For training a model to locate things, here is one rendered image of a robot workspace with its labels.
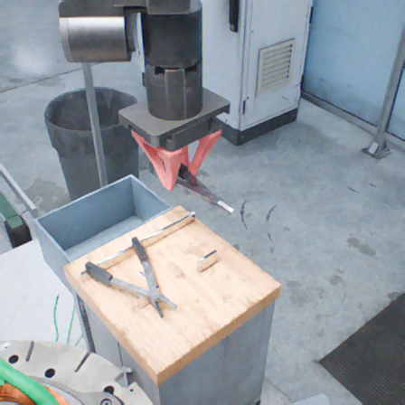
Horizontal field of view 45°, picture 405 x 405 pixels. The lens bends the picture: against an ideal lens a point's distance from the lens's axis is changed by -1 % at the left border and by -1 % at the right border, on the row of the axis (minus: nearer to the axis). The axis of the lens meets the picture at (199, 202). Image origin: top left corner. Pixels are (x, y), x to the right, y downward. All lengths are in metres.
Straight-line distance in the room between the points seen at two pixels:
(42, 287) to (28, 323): 0.08
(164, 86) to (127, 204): 0.36
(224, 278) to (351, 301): 1.47
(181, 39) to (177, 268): 0.29
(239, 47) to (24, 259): 1.74
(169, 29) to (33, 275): 0.71
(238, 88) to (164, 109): 2.15
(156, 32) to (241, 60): 2.13
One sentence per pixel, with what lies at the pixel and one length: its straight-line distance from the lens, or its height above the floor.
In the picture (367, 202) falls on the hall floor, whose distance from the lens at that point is 2.54.
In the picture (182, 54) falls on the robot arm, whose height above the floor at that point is 1.34.
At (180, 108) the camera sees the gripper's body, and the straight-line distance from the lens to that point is 0.49.
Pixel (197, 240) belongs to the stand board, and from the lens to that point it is 0.66.
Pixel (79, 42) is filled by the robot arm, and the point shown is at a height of 1.36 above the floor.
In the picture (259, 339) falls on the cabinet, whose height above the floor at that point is 0.97.
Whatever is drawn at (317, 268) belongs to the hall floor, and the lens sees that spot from 2.15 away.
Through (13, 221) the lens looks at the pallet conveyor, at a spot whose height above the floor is 0.76.
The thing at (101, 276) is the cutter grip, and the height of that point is 1.09.
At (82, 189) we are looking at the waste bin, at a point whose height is 0.26.
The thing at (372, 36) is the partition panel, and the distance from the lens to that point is 2.77.
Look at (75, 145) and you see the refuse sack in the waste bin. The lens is 1.95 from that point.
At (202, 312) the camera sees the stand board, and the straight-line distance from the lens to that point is 0.58.
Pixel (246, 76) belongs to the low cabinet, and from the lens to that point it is 2.62.
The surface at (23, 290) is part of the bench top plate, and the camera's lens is 1.04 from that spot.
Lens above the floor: 1.52
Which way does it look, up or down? 39 degrees down
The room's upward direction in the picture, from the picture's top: straight up
